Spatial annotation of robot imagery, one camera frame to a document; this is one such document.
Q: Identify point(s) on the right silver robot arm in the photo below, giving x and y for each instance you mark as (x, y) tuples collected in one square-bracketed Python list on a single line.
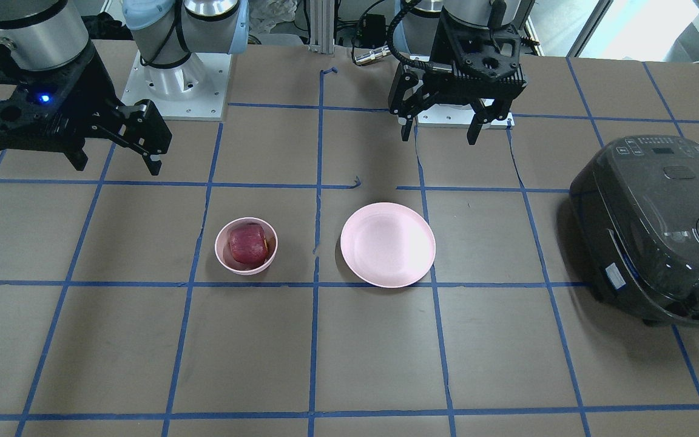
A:
[(49, 34)]

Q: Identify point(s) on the aluminium frame post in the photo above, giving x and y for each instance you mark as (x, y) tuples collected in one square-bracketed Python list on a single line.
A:
[(322, 26)]

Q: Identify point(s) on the pink plate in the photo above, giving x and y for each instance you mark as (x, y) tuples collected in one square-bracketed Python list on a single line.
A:
[(388, 245)]

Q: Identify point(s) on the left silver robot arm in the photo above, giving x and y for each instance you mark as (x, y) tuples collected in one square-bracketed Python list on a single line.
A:
[(466, 8)]

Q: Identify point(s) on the pink bowl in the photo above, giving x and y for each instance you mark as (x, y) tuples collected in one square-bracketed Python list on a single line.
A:
[(223, 253)]

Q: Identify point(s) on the red apple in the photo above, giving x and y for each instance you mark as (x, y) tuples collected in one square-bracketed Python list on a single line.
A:
[(248, 244)]

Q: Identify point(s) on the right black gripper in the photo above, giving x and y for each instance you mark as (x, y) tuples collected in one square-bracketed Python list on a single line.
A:
[(90, 92)]

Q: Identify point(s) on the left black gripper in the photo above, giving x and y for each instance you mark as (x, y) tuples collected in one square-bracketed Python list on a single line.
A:
[(429, 84)]

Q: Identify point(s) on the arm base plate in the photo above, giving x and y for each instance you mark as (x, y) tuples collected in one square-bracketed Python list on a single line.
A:
[(452, 116), (194, 91)]

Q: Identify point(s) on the black rice cooker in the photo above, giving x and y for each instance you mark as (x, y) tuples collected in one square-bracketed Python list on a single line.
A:
[(637, 206)]

